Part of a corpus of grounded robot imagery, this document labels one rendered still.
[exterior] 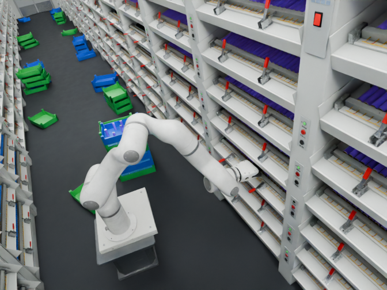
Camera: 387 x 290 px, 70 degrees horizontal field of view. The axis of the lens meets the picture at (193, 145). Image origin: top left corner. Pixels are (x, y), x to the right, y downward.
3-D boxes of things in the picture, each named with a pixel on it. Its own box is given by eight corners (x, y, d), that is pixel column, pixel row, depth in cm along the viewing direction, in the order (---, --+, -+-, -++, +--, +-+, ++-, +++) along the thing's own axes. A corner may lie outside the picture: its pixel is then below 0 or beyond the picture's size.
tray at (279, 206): (285, 220, 128) (281, 210, 121) (215, 151, 171) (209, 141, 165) (318, 192, 129) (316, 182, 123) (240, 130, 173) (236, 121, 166)
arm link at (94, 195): (105, 189, 141) (98, 217, 130) (82, 180, 136) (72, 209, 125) (155, 128, 114) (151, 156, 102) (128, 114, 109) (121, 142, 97)
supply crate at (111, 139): (104, 145, 205) (101, 137, 200) (103, 130, 220) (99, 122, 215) (144, 134, 209) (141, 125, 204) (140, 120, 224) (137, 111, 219)
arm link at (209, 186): (237, 173, 127) (225, 164, 134) (212, 181, 121) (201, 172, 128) (236, 189, 130) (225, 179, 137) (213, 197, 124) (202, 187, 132)
